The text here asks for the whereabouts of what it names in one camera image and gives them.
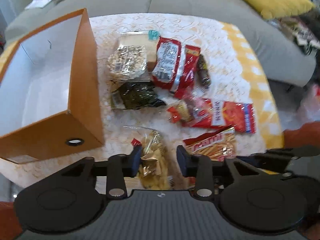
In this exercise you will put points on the orange cardboard box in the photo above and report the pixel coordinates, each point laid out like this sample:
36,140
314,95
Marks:
50,103

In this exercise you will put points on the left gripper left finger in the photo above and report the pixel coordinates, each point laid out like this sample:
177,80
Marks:
119,167

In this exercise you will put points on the white lace tablecloth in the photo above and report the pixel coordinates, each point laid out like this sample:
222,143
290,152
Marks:
93,87

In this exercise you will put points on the striped french fries packet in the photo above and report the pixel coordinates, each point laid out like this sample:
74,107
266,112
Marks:
218,145

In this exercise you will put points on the yellow checked tablecloth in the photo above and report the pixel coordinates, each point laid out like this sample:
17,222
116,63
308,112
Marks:
236,76

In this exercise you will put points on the dark seaweed snack bag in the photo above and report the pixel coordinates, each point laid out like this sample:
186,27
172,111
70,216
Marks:
134,96

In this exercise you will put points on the clear bag yellow chips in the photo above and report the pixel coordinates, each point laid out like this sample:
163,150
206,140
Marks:
155,170

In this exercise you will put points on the magazines pile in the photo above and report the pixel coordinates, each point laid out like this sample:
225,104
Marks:
297,32

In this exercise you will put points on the large red snack bag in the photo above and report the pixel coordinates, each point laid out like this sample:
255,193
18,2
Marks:
175,66

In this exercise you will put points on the red spicy snack packet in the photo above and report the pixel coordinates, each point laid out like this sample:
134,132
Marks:
226,113

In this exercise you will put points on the grey sofa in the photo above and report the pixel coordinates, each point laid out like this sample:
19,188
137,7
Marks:
280,58

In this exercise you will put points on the dark sausage stick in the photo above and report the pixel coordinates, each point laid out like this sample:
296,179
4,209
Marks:
202,72

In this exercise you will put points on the papers on sofa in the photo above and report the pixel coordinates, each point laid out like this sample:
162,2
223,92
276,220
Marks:
37,4

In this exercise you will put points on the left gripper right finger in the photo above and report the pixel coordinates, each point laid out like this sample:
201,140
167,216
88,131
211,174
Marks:
200,167

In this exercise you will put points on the small clear candy bag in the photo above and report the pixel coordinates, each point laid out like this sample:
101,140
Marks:
186,110

